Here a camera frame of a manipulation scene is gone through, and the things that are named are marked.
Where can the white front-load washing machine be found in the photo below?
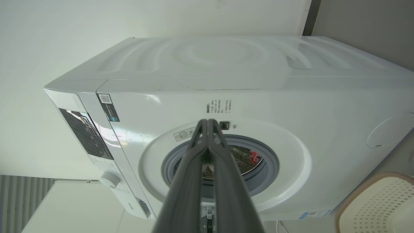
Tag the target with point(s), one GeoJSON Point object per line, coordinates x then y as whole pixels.
{"type": "Point", "coordinates": [258, 97]}

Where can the red garment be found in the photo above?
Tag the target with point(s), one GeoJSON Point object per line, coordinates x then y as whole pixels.
{"type": "Point", "coordinates": [255, 157]}

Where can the grey ribbed radiator panel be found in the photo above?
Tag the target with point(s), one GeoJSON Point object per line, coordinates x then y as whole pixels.
{"type": "Point", "coordinates": [19, 200]}

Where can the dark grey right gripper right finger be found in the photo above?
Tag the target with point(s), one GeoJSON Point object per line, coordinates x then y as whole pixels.
{"type": "Point", "coordinates": [233, 194]}

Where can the cream perforated laundry basket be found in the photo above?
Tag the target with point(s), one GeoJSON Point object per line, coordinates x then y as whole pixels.
{"type": "Point", "coordinates": [378, 207]}

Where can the white cabinet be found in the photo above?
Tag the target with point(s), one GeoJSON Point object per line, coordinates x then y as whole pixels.
{"type": "Point", "coordinates": [74, 210]}

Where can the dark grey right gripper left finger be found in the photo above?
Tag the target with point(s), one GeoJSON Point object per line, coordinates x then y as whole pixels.
{"type": "Point", "coordinates": [184, 194]}

